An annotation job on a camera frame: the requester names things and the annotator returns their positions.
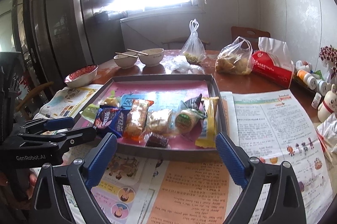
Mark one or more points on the black tray with pink liner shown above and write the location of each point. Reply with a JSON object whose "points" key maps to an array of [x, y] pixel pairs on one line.
{"points": [[166, 91]]}

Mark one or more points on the left newspaper sheet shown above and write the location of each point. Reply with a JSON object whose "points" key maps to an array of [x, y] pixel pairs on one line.
{"points": [[139, 190]]}

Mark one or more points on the green snack packet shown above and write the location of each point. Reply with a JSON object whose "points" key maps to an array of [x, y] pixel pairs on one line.
{"points": [[90, 112]]}

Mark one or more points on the orange striped cracker packet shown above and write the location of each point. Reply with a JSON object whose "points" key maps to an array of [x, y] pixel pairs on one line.
{"points": [[136, 119]]}

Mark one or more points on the red patterned bowl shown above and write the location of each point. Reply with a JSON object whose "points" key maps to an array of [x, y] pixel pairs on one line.
{"points": [[81, 77]]}

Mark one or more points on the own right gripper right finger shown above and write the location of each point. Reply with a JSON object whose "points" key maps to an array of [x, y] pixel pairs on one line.
{"points": [[284, 203]]}

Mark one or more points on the white rabbit figurine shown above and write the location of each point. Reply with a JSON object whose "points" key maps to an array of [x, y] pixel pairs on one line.
{"points": [[328, 105]]}

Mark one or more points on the blue snack packet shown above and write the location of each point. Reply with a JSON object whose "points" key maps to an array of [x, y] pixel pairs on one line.
{"points": [[110, 119]]}

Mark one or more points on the newspaper sheet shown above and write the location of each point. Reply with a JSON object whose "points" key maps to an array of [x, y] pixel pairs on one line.
{"points": [[274, 127], [139, 190], [68, 102]]}

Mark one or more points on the clear bag of pastries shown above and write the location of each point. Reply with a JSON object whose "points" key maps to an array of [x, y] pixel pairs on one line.
{"points": [[235, 58]]}

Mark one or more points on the dark refrigerator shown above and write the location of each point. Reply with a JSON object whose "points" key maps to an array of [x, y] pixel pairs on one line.
{"points": [[72, 34]]}

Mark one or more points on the round green label cake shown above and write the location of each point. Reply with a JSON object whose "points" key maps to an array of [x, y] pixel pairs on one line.
{"points": [[189, 114]]}

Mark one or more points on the white bowl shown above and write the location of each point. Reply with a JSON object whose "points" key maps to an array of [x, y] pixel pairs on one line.
{"points": [[125, 60], [151, 57]]}

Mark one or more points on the far newspaper sheet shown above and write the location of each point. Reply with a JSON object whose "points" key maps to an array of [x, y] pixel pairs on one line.
{"points": [[68, 102]]}

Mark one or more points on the white medicine bottles group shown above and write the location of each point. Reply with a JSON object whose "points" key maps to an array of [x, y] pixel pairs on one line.
{"points": [[311, 80]]}

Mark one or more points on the dark small snack packet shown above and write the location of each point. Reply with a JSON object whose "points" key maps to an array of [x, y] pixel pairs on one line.
{"points": [[156, 140]]}

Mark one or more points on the wooden chair back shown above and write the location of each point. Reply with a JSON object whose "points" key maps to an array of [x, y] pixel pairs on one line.
{"points": [[250, 34]]}

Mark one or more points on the clear bag tied top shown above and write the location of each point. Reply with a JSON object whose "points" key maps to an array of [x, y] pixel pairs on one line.
{"points": [[193, 49]]}

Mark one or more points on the red tissue pack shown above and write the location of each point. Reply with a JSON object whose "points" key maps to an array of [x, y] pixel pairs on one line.
{"points": [[273, 61]]}

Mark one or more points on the clear rice cracker packet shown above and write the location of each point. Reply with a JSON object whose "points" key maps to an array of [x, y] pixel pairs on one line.
{"points": [[159, 121]]}

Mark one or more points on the white bowl right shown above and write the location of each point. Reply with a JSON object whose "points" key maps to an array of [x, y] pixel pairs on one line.
{"points": [[151, 57]]}

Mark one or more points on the person's left hand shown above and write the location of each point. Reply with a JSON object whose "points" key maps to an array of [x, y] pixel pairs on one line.
{"points": [[32, 183]]}

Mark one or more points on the right newspaper sheet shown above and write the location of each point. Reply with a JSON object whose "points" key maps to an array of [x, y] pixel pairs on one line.
{"points": [[274, 127]]}

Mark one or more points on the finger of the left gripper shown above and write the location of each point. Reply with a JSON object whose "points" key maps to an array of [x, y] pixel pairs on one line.
{"points": [[39, 126], [63, 140]]}

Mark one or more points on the yellow Alpenliebe candy packet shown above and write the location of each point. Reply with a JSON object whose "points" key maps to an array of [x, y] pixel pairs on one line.
{"points": [[209, 124]]}

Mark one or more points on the white bowl left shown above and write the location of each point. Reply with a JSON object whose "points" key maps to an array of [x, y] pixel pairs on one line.
{"points": [[125, 60]]}

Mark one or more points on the red flower bouquet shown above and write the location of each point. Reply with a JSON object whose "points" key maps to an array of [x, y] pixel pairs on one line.
{"points": [[328, 55]]}

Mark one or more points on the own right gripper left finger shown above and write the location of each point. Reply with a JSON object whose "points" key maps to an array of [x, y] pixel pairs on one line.
{"points": [[49, 203]]}

